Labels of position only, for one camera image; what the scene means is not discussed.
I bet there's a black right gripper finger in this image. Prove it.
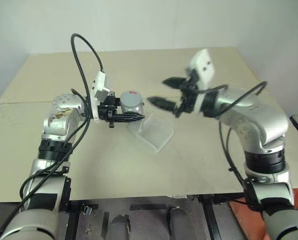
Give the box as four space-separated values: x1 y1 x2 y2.
147 96 180 114
161 76 189 90

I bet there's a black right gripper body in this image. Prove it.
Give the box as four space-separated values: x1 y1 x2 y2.
174 70 202 119

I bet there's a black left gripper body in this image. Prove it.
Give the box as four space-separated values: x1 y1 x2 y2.
98 91 122 129

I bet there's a clear glass jar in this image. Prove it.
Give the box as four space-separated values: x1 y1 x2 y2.
120 99 146 133

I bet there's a clear plastic box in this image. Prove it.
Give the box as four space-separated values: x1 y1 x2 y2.
132 113 175 154

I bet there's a wide black tape strip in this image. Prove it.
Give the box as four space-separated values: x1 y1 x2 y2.
129 203 169 211

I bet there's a small metal clip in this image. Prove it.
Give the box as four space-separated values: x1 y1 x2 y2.
80 203 93 216

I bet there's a dark grey rounded shape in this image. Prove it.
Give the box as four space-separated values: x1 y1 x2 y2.
108 214 132 240

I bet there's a narrow black tape strip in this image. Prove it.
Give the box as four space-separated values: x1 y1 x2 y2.
101 211 110 238

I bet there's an orange mat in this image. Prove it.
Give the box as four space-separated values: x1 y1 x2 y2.
228 187 298 240

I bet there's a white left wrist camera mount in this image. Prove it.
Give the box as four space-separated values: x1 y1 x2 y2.
89 70 112 124

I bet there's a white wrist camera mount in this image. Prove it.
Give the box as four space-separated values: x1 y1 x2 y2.
89 70 112 124
185 48 217 115

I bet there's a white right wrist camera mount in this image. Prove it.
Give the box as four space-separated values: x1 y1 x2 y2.
185 48 217 115

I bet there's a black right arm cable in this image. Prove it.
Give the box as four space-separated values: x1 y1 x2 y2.
193 80 268 214

